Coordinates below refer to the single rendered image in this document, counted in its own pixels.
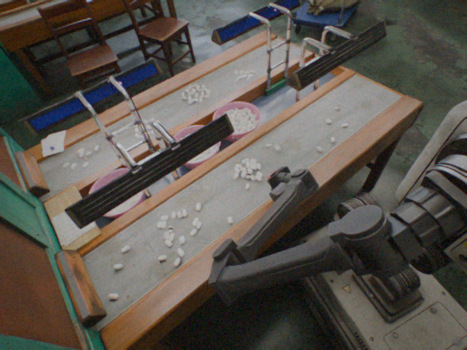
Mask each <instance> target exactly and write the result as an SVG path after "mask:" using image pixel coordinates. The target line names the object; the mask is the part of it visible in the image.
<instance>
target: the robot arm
mask: <svg viewBox="0 0 467 350"><path fill-rule="evenodd" d="M267 178H268V179H267V182H268V184H270V187H271V192H270V197H271V199H272V200H273V201H274V203H273V204H272V205H271V206H270V207H269V208H268V210H267V211H266V212H265V213H264V214H263V215H262V216H261V217H260V218H259V220H258V221H257V222H256V223H255V224H254V225H253V226H252V227H251V228H250V230H248V232H246V234H244V236H242V237H241V239H239V240H238V241H237V242H234V241H233V239H231V238H228V239H226V240H225V241H224V242H223V243H222V244H221V245H220V246H219V247H218V248H217V249H216V250H215V251H214V252H213V254H212V257H213V258H214V260H213V264H212V267H211V273H210V277H209V281H208V284H209V285H210V286H211V287H212V288H213V289H214V290H215V291H216V293H219V296H220V298H221V299H222V300H223V301H224V302H225V304H226V305H227V306H230V305H233V304H234V301H235V300H236V299H237V298H238V297H239V296H241V295H243V294H245V293H248V292H252V291H255V290H260V289H263V288H267V287H270V286H273V285H278V284H281V283H286V282H289V281H294V280H297V279H300V278H305V277H307V276H313V275H316V274H321V273H324V272H332V271H339V270H341V271H347V270H351V269H352V270H353V272H354V273H355V274H356V276H357V277H359V276H364V275H368V274H371V275H372V276H374V277H377V278H390V277H393V276H396V275H398V274H400V273H402V272H403V271H404V270H405V269H406V268H407V267H408V265H409V263H410V260H412V259H414V258H415V257H417V256H419V255H420V254H422V253H423V252H425V251H424V249H423V248H425V247H426V246H428V245H429V244H431V243H433V242H434V241H436V240H437V239H439V240H440V241H444V240H445V239H447V238H448V237H450V236H451V235H452V236H454V237H456V236H457V235H460V234H462V232H464V231H465V230H466V229H467V195H466V194H465V193H463V192H462V191H461V190H460V189H459V188H458V187H456V186H455V185H454V184H452V183H451V182H450V181H449V180H448V179H446V178H445V177H444V176H442V175H441V174H440V173H438V172H437V171H435V170H433V171H431V172H430V173H428V174H427V175H425V176H424V177H423V180H422V183H421V184H420V187H419V188H418V189H417V190H415V191H413V192H412V193H410V194H408V195H407V196H406V197H405V199H404V203H403V204H402V205H401V206H400V207H398V208H396V209H395V210H394V211H392V212H390V215H391V217H387V216H386V214H385V213H384V212H383V211H382V210H381V208H380V207H378V206H374V205H367V206H361V207H358V208H356V209H354V210H352V211H350V212H349V213H348V214H346V215H345V216H344V217H343V218H342V219H340V220H338V221H335V222H332V223H330V224H329V226H328V229H327V234H326V235H324V236H322V237H320V238H318V239H317V240H314V241H311V242H308V243H306V244H302V245H299V246H297V247H293V248H291V249H287V250H285V251H281V252H279V253H275V254H272V255H270V256H266V257H264V258H260V259H258V260H254V261H253V259H254V257H255V255H256V254H257V253H258V251H259V249H260V248H261V247H262V246H263V245H264V244H265V243H266V241H267V240H268V239H269V238H270V236H271V235H272V234H273V233H274V232H275V231H276V230H277V229H278V228H279V226H280V225H281V224H282V223H283V221H284V220H285V219H286V218H287V216H289V215H290V214H291V212H292V211H293V210H294V209H295V208H296V206H297V205H298V204H300V203H301V202H302V201H303V200H305V199H306V198H307V197H308V196H309V195H313V194H315V193H316V192H317V191H318V187H319V184H318V182H317V181H316V180H315V178H314V177H313V175H312V173H311V172H310V171H309V169H297V170H296V171H295V172H294V173H292V174H291V172H290V170H289V168H288V166H282V167H280V168H279V169H276V170H275V171H274V172H273V173H271V174H270V175H269V176H267Z"/></svg>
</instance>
